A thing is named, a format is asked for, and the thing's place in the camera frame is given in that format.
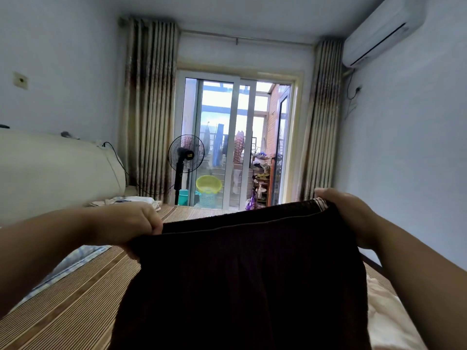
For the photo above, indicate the person's left forearm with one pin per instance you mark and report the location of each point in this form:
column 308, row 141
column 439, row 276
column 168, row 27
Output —
column 36, row 251

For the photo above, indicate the person's right hand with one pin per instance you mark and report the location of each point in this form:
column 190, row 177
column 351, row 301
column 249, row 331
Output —
column 354, row 211

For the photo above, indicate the folded striped blanket stack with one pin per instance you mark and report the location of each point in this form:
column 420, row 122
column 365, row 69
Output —
column 128, row 202

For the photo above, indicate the pile of clothes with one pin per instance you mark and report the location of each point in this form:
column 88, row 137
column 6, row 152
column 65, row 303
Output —
column 390, row 317

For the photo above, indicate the person's right forearm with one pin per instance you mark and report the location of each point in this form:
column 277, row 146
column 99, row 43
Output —
column 427, row 280

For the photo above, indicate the dark brown shorts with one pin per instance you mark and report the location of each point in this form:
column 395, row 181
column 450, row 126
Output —
column 248, row 288

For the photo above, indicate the person's left hand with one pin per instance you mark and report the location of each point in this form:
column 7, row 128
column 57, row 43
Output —
column 124, row 222

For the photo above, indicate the beige patterned curtain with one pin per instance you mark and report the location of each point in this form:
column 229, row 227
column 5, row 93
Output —
column 149, row 105
column 322, row 120

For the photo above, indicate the curtain rod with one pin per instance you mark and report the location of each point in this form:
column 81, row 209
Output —
column 248, row 38

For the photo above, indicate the bamboo bed mat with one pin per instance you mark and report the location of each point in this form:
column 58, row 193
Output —
column 66, row 309

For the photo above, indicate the cream padded headboard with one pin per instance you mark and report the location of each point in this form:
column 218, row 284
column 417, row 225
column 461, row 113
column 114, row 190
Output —
column 51, row 175

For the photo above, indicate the black standing fan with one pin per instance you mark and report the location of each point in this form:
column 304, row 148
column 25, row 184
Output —
column 185, row 153

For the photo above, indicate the cluttered balcony shelf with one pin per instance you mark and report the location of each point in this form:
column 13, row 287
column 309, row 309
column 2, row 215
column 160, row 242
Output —
column 263, row 178

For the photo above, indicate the yellow green basin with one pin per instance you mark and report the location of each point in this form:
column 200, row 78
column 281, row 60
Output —
column 209, row 184

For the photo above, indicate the blue plaid pillow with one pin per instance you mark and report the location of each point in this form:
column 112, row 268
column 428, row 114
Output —
column 73, row 262

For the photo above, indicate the white air conditioner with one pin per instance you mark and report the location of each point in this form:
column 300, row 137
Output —
column 379, row 29

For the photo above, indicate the small teal bucket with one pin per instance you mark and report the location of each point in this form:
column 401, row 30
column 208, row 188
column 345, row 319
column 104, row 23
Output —
column 184, row 197

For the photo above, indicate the sliding glass balcony door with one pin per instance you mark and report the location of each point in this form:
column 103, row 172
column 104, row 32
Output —
column 226, row 127

